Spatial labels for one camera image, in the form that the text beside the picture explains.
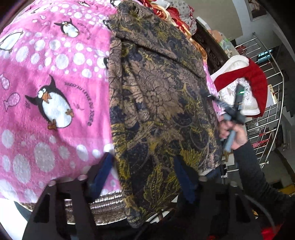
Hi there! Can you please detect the red and white garment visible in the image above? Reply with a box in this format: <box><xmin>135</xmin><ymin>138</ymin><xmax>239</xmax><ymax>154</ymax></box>
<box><xmin>211</xmin><ymin>55</ymin><xmax>268</xmax><ymax>117</ymax></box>

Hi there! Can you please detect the wall poster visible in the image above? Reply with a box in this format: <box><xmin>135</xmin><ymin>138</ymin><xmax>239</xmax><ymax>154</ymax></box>
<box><xmin>245</xmin><ymin>0</ymin><xmax>268</xmax><ymax>21</ymax></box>

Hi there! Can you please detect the right hand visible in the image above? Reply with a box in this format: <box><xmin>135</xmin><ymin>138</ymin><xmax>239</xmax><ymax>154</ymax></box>
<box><xmin>218</xmin><ymin>114</ymin><xmax>248</xmax><ymax>152</ymax></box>

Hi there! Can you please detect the red and gold quilt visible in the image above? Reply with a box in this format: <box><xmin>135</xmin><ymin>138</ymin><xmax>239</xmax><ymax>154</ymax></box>
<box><xmin>140</xmin><ymin>1</ymin><xmax>207</xmax><ymax>63</ymax></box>

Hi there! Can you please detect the dark carved headboard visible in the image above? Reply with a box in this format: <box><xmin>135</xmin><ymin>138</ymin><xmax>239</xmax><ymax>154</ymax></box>
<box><xmin>192</xmin><ymin>20</ymin><xmax>229</xmax><ymax>75</ymax></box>

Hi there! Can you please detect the dark floral patterned garment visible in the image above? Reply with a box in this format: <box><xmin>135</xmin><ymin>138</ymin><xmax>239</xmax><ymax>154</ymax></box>
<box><xmin>106</xmin><ymin>1</ymin><xmax>222</xmax><ymax>228</ymax></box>

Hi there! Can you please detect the metal stair railing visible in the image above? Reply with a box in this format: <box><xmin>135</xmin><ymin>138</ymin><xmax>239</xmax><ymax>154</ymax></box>
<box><xmin>211</xmin><ymin>35</ymin><xmax>284</xmax><ymax>167</ymax></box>

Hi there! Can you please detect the right forearm black sleeve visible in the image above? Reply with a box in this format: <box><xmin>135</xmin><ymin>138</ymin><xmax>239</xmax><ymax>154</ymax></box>
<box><xmin>232</xmin><ymin>140</ymin><xmax>295</xmax><ymax>234</ymax></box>

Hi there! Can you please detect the pink penguin blanket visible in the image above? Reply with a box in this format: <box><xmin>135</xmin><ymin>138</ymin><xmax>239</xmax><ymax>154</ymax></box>
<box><xmin>0</xmin><ymin>0</ymin><xmax>226</xmax><ymax>204</ymax></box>

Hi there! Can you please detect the floral beige pillow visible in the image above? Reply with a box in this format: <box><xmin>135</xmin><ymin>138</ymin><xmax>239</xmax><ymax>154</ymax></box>
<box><xmin>167</xmin><ymin>0</ymin><xmax>197</xmax><ymax>35</ymax></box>

